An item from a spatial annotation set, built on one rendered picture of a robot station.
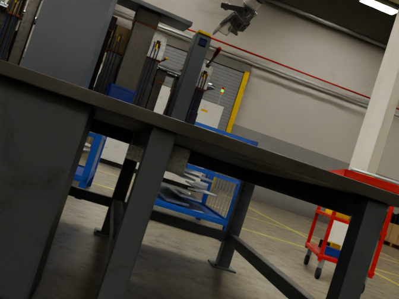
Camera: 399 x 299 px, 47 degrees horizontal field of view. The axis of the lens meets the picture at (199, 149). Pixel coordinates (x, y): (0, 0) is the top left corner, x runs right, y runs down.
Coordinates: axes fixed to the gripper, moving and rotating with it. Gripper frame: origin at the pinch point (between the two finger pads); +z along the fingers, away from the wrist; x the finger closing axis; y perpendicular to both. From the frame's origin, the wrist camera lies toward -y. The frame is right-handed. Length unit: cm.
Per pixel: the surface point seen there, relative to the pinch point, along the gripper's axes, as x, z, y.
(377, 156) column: 692, 146, 145
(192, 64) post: -24.1, 10.4, 8.9
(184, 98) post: -28.4, 21.4, 18.2
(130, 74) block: -44, 26, -1
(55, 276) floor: -85, 87, 46
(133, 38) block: -41.4, 16.0, -12.1
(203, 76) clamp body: -6.6, 17.3, 10.9
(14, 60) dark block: -68, 52, -35
